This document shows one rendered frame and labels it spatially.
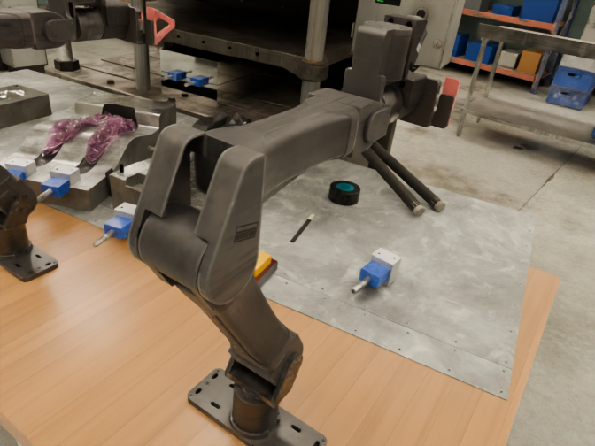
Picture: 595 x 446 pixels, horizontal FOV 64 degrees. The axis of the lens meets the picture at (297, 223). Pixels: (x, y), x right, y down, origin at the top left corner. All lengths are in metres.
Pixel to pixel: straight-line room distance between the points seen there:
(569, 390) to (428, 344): 1.36
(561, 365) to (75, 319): 1.89
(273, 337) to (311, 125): 0.24
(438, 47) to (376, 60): 1.02
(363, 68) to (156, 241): 0.32
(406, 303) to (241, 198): 0.64
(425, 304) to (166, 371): 0.49
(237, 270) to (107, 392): 0.42
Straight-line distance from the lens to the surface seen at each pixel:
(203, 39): 1.90
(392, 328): 0.89
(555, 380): 2.21
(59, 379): 0.81
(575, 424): 2.09
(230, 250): 0.37
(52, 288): 0.97
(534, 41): 4.24
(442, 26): 1.59
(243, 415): 0.67
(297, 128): 0.44
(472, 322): 0.96
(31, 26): 0.94
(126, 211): 1.06
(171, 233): 0.39
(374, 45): 0.58
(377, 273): 0.94
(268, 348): 0.56
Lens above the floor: 1.38
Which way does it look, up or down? 31 degrees down
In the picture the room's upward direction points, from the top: 7 degrees clockwise
